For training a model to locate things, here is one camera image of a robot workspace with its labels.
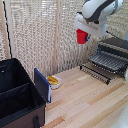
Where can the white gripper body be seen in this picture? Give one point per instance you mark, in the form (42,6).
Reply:
(91,26)

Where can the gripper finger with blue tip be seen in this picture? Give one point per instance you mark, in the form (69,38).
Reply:
(88,37)

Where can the red plastic cup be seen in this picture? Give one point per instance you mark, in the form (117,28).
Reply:
(81,36)

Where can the black toaster oven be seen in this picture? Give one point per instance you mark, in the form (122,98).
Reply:
(116,45)

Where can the yellow food piece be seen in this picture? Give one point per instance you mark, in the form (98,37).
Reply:
(52,80)

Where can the white bowl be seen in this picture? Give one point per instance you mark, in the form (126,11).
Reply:
(55,85)

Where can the beige woven folding screen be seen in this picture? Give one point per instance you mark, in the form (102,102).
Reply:
(30,33)

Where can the thin black vertical pole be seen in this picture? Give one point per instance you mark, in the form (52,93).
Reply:
(7,30)

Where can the black fabric storage box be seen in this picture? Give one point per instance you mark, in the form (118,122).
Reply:
(18,95)

